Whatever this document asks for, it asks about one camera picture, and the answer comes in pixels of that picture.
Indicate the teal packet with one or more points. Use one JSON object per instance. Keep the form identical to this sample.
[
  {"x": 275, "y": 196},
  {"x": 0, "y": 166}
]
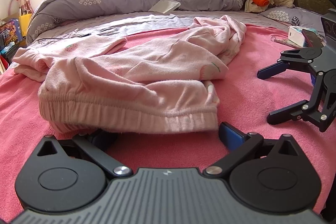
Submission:
[{"x": 315, "y": 32}]

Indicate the pink fleece blanket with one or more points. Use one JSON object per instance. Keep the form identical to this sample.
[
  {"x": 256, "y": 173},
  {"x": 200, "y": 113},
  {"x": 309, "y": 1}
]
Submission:
[{"x": 249, "y": 82}]

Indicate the white paper folder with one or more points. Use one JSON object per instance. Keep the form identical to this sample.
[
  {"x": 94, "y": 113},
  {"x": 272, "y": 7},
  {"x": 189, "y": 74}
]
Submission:
[{"x": 164, "y": 6}]

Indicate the grey patterned quilt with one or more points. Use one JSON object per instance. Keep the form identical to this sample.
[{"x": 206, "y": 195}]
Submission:
[{"x": 118, "y": 1}]

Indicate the dark smartphone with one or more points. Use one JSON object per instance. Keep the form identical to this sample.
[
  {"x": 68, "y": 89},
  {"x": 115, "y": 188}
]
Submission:
[{"x": 311, "y": 37}]

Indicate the white tissue box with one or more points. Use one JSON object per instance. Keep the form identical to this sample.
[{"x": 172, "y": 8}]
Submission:
[{"x": 295, "y": 35}]

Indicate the colourful toy box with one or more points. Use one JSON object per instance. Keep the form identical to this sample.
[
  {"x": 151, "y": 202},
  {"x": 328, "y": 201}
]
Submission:
[{"x": 9, "y": 32}]

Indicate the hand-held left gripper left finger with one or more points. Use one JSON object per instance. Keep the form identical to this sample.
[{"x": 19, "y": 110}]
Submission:
[{"x": 103, "y": 141}]

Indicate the pink strawberry print top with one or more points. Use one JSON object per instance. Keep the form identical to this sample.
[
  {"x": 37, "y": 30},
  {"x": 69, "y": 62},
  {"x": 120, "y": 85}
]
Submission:
[{"x": 78, "y": 47}]

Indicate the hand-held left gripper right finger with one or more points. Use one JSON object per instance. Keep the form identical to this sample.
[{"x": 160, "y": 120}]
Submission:
[{"x": 232, "y": 138}]

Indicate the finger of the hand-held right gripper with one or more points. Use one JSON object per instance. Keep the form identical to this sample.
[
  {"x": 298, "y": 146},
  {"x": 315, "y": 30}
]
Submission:
[
  {"x": 270, "y": 71},
  {"x": 286, "y": 113}
]

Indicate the grey bed sheet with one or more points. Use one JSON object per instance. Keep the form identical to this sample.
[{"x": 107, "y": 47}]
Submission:
[{"x": 157, "y": 20}]

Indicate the yellow bag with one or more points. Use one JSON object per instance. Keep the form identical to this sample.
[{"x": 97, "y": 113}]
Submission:
[{"x": 25, "y": 24}]

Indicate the grey patterned pillow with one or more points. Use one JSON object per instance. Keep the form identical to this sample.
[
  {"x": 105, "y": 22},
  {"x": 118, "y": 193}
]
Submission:
[{"x": 283, "y": 15}]

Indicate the pink strawberry print pants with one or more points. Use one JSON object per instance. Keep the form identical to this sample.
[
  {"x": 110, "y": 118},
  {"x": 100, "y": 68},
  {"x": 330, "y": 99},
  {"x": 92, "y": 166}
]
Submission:
[{"x": 131, "y": 87}]

